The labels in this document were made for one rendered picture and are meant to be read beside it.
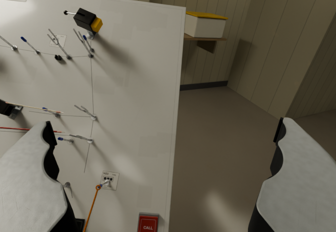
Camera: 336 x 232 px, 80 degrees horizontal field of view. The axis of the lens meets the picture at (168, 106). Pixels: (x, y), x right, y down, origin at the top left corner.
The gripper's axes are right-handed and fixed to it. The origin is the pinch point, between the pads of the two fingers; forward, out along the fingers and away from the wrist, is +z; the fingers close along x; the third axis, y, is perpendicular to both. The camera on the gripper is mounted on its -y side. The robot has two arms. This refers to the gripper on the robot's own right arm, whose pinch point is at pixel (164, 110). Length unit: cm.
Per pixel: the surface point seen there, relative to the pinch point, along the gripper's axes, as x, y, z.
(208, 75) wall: 77, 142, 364
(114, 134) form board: -17, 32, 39
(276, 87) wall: 176, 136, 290
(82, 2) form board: -31, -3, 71
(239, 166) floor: 79, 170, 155
